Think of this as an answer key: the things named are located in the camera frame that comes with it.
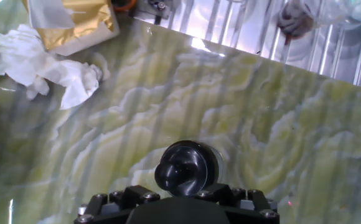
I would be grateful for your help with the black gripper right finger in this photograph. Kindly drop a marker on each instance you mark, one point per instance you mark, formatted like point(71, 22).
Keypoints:
point(249, 205)

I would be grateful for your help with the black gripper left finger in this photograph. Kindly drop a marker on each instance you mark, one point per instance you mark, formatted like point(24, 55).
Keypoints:
point(105, 205)

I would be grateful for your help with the clear glass jar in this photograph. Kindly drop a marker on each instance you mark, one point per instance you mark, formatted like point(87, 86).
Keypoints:
point(221, 165)

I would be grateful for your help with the green marble pattern mat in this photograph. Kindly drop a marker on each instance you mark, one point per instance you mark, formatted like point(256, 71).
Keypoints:
point(168, 109)

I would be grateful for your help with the crumpled white tissue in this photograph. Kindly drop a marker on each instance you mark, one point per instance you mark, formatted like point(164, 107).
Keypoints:
point(43, 68)

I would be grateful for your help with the gold white tissue pack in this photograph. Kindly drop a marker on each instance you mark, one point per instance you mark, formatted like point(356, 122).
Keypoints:
point(74, 25)

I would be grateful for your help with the clear cup with brown residue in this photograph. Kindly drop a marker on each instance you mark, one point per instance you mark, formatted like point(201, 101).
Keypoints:
point(295, 21)

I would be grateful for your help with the metal bracket with bolts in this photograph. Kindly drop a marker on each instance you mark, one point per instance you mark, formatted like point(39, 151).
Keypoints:
point(152, 7)

